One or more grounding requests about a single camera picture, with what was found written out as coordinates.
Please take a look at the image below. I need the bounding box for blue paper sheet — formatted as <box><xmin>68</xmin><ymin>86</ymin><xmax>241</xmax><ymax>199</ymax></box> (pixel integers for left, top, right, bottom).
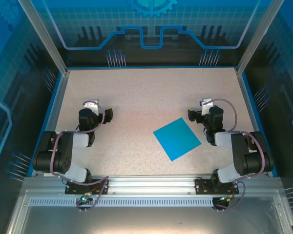
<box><xmin>152</xmin><ymin>117</ymin><xmax>202</xmax><ymax>162</ymax></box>

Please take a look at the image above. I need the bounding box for metal sheet tray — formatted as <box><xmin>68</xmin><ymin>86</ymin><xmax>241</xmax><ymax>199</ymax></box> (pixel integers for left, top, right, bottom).
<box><xmin>6</xmin><ymin>189</ymin><xmax>293</xmax><ymax>234</ymax></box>

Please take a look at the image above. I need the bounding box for blue table edge strip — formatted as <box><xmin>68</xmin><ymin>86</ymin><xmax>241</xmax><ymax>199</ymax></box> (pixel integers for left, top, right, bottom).
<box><xmin>26</xmin><ymin>72</ymin><xmax>63</xmax><ymax>177</ymax></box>
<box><xmin>240</xmin><ymin>72</ymin><xmax>279</xmax><ymax>177</ymax></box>

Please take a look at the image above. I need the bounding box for connector with green light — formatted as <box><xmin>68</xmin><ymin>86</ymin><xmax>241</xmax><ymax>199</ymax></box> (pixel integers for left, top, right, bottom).
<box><xmin>217</xmin><ymin>194</ymin><xmax>236</xmax><ymax>203</ymax></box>
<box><xmin>78</xmin><ymin>192</ymin><xmax>93</xmax><ymax>205</ymax></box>

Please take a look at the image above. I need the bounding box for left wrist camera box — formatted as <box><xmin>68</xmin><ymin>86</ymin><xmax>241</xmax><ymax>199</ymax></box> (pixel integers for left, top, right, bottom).
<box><xmin>84</xmin><ymin>98</ymin><xmax>100</xmax><ymax>116</ymax></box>

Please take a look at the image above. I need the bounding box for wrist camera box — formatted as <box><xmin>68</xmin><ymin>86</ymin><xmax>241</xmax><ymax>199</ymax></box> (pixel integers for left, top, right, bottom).
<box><xmin>200</xmin><ymin>98</ymin><xmax>214</xmax><ymax>116</ymax></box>
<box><xmin>84</xmin><ymin>98</ymin><xmax>100</xmax><ymax>116</ymax></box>

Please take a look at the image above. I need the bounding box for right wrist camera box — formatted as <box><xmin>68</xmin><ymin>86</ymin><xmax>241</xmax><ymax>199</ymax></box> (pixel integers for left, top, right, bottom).
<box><xmin>200</xmin><ymin>98</ymin><xmax>214</xmax><ymax>116</ymax></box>

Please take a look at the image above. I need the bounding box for aluminium table side rail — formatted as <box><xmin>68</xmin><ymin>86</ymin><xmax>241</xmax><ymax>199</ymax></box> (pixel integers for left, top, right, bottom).
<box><xmin>234</xmin><ymin>68</ymin><xmax>270</xmax><ymax>176</ymax></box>
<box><xmin>30</xmin><ymin>70</ymin><xmax>70</xmax><ymax>177</ymax></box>

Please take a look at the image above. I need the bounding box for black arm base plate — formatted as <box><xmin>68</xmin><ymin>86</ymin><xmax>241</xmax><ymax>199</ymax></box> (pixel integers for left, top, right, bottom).
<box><xmin>65</xmin><ymin>178</ymin><xmax>110</xmax><ymax>195</ymax></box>
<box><xmin>194</xmin><ymin>177</ymin><xmax>240</xmax><ymax>195</ymax></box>

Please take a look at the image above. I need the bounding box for wide aluminium base rail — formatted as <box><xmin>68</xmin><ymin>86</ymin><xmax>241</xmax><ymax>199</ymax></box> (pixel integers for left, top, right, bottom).
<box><xmin>21</xmin><ymin>173</ymin><xmax>284</xmax><ymax>195</ymax></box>

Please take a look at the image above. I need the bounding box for slotted grey cable duct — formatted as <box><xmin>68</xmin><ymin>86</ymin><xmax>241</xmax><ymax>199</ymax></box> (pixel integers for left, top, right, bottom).
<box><xmin>28</xmin><ymin>198</ymin><xmax>237</xmax><ymax>208</ymax></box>

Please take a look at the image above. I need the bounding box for aluminium frame post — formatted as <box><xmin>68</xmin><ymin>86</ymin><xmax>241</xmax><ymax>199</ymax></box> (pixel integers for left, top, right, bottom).
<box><xmin>235</xmin><ymin>0</ymin><xmax>285</xmax><ymax>76</ymax></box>
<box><xmin>17</xmin><ymin>0</ymin><xmax>71</xmax><ymax>75</ymax></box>

